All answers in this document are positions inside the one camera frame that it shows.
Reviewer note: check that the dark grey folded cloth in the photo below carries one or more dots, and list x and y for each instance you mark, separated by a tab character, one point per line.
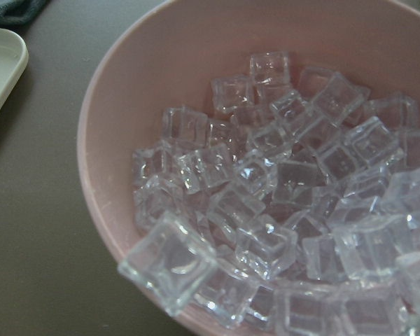
19	12

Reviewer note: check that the clear plastic ice cubes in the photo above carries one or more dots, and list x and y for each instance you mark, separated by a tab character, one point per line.
293	210

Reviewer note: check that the beige plastic tray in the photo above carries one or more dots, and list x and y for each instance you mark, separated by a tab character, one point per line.
14	58

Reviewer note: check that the pink bowl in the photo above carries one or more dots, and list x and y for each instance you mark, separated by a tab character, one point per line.
170	58

